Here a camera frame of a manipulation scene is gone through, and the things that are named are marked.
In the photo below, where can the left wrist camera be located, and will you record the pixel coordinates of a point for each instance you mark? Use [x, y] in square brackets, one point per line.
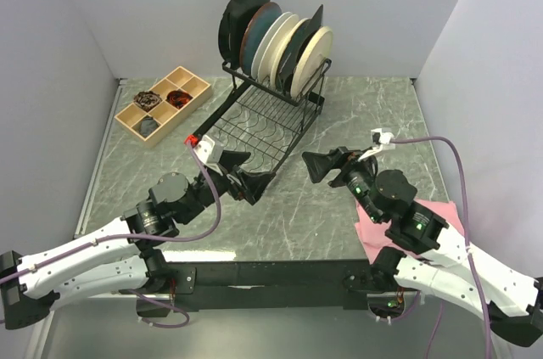
[207, 149]

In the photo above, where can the white fluted plate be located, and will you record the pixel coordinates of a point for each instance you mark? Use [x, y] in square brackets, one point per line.
[265, 41]

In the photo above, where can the black square floral plate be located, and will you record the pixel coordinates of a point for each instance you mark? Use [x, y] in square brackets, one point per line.
[241, 17]

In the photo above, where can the round red rimmed plate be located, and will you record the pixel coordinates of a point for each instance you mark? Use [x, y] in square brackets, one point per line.
[225, 26]

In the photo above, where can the wooden compartment tray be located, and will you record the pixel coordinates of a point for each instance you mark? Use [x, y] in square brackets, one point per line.
[182, 92]

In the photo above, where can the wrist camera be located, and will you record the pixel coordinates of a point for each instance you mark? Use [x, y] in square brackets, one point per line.
[382, 140]
[207, 149]

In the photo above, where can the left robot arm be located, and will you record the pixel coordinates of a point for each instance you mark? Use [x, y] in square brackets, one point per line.
[123, 255]

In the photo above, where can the grey cloth piece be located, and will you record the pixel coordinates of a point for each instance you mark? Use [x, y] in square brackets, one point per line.
[147, 126]

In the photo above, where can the beige front plate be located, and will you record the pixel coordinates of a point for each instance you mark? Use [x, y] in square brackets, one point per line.
[316, 52]

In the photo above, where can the cream round plate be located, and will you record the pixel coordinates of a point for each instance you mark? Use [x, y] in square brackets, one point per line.
[285, 33]

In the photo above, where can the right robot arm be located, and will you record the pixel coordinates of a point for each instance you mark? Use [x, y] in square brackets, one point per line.
[427, 253]

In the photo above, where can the black wire dish rack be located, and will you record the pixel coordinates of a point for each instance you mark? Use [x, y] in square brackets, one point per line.
[267, 123]

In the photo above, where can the brown beaded bundle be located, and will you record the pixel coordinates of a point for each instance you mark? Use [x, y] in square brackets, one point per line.
[147, 100]

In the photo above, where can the teal brown rimmed plate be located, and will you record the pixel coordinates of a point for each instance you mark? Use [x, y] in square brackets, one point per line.
[259, 25]

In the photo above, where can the black base bar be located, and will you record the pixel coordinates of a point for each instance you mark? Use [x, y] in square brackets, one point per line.
[208, 285]

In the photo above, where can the pink cloth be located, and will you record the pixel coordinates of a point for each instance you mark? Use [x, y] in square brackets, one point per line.
[372, 235]

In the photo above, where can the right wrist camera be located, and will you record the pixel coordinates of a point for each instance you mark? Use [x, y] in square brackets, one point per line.
[382, 140]

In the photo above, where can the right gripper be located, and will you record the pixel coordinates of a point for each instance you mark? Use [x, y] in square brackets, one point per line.
[319, 164]

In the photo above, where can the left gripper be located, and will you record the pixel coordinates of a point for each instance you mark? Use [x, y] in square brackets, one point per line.
[251, 187]

